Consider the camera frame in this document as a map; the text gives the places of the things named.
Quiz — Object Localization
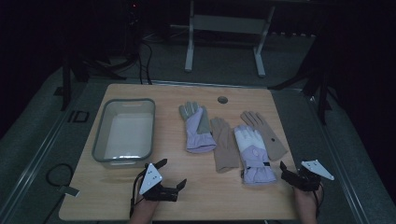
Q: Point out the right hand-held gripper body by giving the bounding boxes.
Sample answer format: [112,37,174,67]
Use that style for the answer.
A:
[280,159,335,192]

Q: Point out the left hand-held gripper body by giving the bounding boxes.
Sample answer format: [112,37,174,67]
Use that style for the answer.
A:
[138,162,180,203]

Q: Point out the white purple ski glove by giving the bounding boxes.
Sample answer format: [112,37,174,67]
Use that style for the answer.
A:
[233,124,277,187]

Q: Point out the beige glove with dark button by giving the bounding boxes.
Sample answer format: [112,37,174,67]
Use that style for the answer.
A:
[240,110,289,161]

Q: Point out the clear plastic bin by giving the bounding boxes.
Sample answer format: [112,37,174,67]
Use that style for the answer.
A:
[92,98,156,169]

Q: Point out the purple grey glove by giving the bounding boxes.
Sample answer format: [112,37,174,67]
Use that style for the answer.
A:
[178,101,218,154]

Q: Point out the plain beige glove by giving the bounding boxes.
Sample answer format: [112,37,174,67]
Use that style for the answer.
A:
[210,117,241,174]

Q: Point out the person's right hand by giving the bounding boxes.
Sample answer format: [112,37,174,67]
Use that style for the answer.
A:
[293,185,323,213]

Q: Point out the person's left hand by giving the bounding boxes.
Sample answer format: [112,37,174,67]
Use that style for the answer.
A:
[134,194,160,216]

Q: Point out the black tripod stand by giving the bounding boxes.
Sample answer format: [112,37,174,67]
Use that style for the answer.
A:
[60,50,128,112]
[269,27,333,126]

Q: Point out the dark equipment with red light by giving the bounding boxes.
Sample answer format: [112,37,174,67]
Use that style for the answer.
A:
[124,0,145,59]

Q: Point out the left hand-held gripper cable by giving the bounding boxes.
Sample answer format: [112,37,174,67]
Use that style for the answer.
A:
[129,169,148,218]

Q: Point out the silver floor rail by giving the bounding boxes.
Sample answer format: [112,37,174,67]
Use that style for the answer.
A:
[0,92,87,224]
[306,92,373,224]

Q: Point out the black floor cable loop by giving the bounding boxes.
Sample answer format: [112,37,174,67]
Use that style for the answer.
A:
[46,162,75,188]

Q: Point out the black hanging cables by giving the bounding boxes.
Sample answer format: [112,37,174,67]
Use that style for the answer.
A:
[136,38,154,86]

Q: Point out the white metal stand frame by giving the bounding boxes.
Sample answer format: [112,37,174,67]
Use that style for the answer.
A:
[184,0,276,78]

